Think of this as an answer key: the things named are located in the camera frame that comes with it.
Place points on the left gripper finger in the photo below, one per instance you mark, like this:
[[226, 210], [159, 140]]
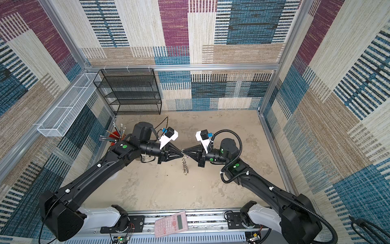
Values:
[[173, 149], [173, 156]]

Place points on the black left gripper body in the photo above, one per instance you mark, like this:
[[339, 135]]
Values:
[[163, 154]]

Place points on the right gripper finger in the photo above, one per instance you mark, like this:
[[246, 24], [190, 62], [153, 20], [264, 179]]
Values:
[[194, 149], [194, 155]]

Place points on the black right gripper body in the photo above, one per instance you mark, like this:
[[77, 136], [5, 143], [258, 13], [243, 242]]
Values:
[[201, 156]]

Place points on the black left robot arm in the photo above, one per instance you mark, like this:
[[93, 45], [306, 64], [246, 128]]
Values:
[[61, 211]]

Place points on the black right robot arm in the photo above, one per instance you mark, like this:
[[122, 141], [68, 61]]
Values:
[[296, 223]]

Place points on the red pencil cup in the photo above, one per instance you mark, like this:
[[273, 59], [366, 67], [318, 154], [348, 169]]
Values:
[[115, 135]]

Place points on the pink calculator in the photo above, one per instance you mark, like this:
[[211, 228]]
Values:
[[173, 224]]

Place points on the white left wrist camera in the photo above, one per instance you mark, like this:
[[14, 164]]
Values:
[[169, 134]]

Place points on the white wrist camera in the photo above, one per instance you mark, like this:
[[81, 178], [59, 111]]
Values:
[[204, 137], [169, 134]]

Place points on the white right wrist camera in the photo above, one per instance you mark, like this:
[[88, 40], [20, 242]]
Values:
[[204, 137]]

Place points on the black wire mesh shelf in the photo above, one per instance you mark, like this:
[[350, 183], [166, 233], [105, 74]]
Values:
[[129, 91]]

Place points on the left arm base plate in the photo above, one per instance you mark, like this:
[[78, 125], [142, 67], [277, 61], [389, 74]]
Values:
[[135, 222]]

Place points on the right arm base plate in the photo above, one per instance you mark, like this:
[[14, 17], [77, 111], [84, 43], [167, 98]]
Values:
[[234, 221]]

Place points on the white wire mesh basket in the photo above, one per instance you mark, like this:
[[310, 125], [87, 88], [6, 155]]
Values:
[[63, 115]]

